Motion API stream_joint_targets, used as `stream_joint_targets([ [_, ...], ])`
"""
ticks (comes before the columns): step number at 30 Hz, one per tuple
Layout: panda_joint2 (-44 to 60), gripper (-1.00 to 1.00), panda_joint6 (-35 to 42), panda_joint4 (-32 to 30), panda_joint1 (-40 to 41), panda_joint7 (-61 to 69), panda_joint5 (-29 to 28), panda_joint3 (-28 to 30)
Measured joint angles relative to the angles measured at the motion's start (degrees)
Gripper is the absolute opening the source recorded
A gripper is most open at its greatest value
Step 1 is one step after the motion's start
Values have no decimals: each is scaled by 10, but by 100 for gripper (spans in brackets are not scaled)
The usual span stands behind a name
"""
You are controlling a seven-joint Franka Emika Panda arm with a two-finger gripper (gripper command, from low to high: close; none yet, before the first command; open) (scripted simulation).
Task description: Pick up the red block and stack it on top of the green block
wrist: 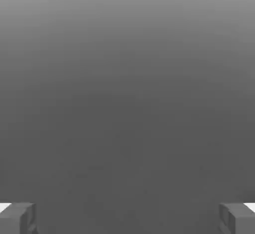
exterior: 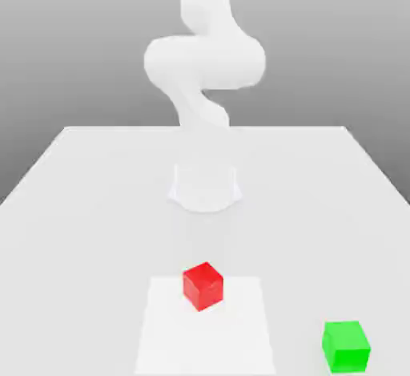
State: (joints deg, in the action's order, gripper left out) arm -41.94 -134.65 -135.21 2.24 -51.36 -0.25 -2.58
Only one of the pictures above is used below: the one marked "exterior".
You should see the small red cube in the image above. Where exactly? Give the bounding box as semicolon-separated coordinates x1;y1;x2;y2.
182;261;224;313

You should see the small green cube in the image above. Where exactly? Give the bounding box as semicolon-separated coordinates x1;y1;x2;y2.
321;320;372;374

